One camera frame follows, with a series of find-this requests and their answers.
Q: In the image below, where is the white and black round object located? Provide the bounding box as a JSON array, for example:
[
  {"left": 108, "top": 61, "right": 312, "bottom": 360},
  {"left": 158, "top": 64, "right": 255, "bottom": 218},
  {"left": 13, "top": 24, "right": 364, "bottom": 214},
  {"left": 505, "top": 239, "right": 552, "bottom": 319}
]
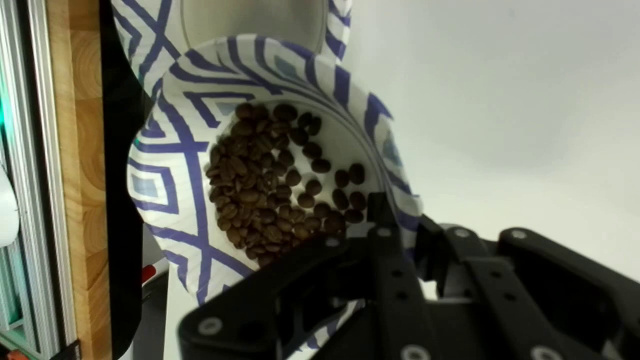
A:
[{"left": 0, "top": 166, "right": 20, "bottom": 250}]

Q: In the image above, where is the patterned paper plate with beans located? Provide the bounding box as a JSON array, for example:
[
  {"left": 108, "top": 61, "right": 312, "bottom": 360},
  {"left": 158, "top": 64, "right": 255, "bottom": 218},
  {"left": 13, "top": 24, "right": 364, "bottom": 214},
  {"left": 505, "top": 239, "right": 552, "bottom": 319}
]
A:
[{"left": 127, "top": 34, "right": 425, "bottom": 360}]

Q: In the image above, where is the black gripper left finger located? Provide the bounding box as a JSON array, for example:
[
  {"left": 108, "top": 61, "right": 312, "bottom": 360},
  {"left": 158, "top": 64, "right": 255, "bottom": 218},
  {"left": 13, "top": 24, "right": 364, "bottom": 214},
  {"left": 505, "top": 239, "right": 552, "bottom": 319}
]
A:
[{"left": 177, "top": 192, "right": 437, "bottom": 360}]

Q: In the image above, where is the wooden bench with aluminium frame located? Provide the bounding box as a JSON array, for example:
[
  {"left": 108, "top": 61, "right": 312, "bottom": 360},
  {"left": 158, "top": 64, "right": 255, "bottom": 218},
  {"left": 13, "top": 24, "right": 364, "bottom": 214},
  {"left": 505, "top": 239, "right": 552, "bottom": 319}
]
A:
[{"left": 0, "top": 0, "right": 115, "bottom": 360}]

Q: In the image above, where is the coffee bean pile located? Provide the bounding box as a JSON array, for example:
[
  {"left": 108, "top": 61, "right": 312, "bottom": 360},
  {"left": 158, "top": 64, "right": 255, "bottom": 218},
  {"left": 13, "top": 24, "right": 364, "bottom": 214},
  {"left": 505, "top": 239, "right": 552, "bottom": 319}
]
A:
[{"left": 205, "top": 100, "right": 368, "bottom": 264}]

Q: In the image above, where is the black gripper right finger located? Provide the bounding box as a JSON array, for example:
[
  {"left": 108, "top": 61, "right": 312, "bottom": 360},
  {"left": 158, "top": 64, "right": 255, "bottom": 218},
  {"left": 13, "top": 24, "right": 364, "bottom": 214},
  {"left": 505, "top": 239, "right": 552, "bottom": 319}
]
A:
[{"left": 416, "top": 214, "right": 640, "bottom": 360}]

